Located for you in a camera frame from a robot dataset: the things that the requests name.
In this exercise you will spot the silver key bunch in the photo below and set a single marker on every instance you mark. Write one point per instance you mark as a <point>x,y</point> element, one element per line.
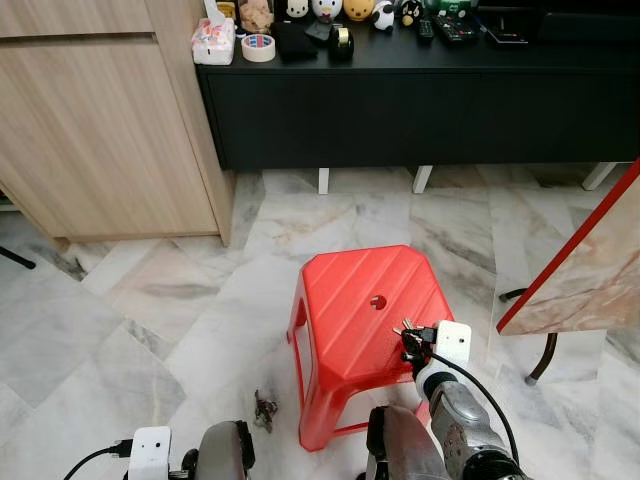
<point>407,325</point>

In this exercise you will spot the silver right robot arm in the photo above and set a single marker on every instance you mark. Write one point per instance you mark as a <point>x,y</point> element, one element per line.
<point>462,420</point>

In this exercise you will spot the red plastic stool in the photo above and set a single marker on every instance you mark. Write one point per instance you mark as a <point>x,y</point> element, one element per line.
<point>350,300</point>

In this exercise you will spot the silver robot right leg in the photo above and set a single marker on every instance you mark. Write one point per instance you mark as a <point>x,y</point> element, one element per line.
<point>400,445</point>

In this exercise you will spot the black metal table leg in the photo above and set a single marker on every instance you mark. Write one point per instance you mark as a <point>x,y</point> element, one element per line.
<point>545,358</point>
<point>512,293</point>

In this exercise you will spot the dark key bunch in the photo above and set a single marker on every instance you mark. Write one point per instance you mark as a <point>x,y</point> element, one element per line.
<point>265,408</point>

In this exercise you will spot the white console leg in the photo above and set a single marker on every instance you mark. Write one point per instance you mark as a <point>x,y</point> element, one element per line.
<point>323,181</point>
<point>600,176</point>
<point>422,180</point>

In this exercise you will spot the marble table top red edge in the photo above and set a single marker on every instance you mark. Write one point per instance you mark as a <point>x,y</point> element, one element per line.
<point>590,270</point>

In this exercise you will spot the black tv console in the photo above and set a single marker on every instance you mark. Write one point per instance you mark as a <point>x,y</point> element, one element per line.
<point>400,110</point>

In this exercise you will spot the black tape dispenser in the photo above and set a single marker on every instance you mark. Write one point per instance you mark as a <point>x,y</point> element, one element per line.
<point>341,42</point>

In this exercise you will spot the slim black remote control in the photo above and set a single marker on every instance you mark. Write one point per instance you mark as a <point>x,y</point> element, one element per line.
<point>425,28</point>

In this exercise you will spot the wide black remote control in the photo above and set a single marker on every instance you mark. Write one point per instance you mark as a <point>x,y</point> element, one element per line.
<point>458,28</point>

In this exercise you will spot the black wallet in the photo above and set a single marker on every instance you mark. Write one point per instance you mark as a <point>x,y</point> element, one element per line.
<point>295,42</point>

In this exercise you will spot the flat black device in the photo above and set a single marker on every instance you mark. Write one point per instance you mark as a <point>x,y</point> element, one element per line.
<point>505,32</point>

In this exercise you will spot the small panda figure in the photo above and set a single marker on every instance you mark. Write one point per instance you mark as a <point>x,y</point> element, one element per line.
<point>384,15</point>

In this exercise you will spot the small black toy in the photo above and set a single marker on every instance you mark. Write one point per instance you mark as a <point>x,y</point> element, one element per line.
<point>410,12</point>

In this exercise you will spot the white tape roll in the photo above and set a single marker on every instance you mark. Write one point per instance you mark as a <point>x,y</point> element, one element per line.
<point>258,48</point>

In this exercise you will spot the yellow round plush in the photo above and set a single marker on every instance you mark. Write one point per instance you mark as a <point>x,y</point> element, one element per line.
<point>359,9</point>

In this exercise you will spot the green box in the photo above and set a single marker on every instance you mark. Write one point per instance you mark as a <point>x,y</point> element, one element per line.
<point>452,7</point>

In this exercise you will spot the black white round plush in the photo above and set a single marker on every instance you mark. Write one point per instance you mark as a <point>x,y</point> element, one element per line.
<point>297,8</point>

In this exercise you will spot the white pink tissue pack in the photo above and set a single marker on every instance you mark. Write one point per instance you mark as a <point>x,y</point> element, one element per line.
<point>212,42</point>

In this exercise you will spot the black tv stand base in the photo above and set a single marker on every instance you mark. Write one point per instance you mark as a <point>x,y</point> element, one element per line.
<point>590,25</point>

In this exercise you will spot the light wooden cabinet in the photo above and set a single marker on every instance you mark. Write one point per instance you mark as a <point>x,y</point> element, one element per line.
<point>100,130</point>

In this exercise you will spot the black floor rod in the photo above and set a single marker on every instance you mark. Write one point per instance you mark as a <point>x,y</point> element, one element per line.
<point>15,257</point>

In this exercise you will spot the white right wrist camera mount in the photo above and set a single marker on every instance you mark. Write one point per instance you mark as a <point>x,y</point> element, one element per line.
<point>455,342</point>

